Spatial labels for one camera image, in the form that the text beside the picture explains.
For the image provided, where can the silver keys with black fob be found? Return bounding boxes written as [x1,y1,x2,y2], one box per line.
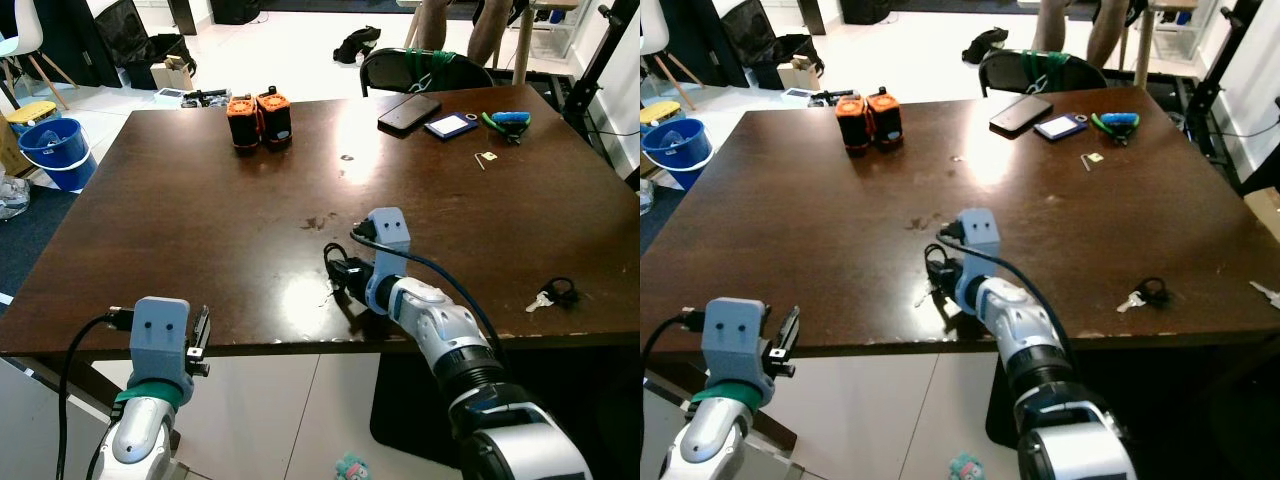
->
[1116,277,1170,314]
[524,277,580,314]

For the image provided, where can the black floor mat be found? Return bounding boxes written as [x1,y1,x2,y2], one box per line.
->
[369,350,476,469]
[984,352,1031,449]

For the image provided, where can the orange black battery pack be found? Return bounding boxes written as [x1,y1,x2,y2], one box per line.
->
[226,95,262,153]
[256,87,295,152]
[835,97,873,155]
[866,87,905,152]

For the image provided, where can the black phone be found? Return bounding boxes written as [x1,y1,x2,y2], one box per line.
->
[377,93,443,138]
[988,94,1055,138]

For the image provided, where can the dark blue rug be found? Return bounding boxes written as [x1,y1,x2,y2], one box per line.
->
[0,184,79,297]
[640,184,693,257]

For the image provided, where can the blue card holder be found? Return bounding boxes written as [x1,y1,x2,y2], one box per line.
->
[1032,112,1089,141]
[423,112,480,141]

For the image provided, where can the small black bag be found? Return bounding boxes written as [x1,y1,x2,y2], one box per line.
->
[332,24,383,65]
[961,26,1010,65]

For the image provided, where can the blue plastic bucket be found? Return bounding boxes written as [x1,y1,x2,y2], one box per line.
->
[641,117,714,193]
[17,117,99,194]

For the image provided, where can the green blue pliers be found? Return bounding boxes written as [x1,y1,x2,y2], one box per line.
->
[1090,110,1142,146]
[481,109,533,145]

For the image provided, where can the small cardboard box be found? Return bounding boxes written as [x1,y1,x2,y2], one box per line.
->
[777,55,820,93]
[151,55,194,93]

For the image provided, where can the yellow stool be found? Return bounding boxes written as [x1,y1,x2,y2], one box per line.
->
[4,99,60,128]
[640,99,683,128]

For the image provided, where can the person's bare legs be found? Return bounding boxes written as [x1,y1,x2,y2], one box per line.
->
[413,0,517,68]
[1033,0,1133,69]

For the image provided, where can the wooden table leg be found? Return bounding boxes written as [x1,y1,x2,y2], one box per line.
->
[1134,0,1159,89]
[511,0,538,87]

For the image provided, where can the clear plastic storage box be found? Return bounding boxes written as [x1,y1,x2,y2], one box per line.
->
[529,8,579,63]
[1150,8,1203,63]

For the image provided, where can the large cardboard box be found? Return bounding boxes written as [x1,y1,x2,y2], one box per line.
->
[1244,184,1280,244]

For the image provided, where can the black metal stand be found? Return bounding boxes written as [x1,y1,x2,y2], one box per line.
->
[1186,0,1263,161]
[562,0,641,136]

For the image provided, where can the white chair with wooden legs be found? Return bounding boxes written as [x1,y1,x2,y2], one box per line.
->
[640,0,673,61]
[0,0,79,113]

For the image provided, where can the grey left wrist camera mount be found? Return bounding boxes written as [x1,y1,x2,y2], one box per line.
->
[700,297,769,393]
[129,297,193,391]

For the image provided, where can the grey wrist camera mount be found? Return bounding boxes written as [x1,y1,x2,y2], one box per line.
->
[953,207,1003,313]
[129,297,193,391]
[700,297,769,393]
[363,207,414,313]

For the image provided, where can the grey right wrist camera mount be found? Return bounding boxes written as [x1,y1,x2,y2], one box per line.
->
[363,207,414,313]
[953,207,1003,313]

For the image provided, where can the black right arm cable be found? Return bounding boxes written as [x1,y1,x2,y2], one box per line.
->
[349,230,504,357]
[936,230,1074,357]

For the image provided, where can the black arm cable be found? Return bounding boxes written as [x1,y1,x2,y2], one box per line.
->
[936,230,1074,357]
[57,310,135,480]
[640,310,707,373]
[349,230,504,357]

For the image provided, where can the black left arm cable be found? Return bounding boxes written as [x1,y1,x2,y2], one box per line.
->
[57,310,135,480]
[640,310,707,373]

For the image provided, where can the black chair with green strap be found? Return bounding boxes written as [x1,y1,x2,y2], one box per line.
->
[977,47,1108,99]
[359,46,494,99]

